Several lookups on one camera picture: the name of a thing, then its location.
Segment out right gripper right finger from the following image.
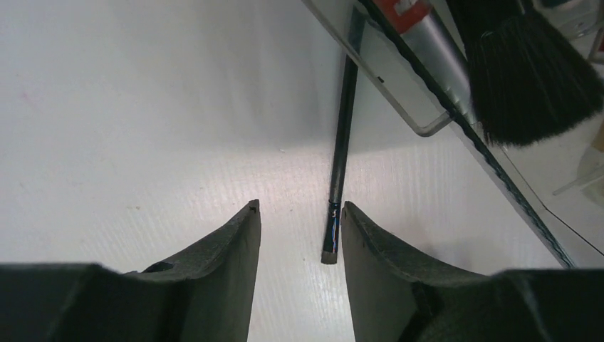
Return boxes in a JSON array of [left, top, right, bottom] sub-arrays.
[[341, 202, 603, 341]]

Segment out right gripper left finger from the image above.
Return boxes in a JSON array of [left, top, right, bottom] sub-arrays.
[[1, 200, 261, 341]]

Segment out black makeup brush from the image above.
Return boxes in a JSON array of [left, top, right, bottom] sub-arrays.
[[321, 6, 367, 266]]

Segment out clear acrylic organizer box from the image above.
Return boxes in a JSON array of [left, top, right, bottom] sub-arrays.
[[306, 1, 603, 267]]

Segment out black powder brush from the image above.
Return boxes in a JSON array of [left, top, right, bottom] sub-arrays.
[[447, 0, 603, 147]]

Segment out red lip gloss silver cap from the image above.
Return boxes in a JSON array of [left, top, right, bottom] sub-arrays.
[[375, 0, 477, 124]]

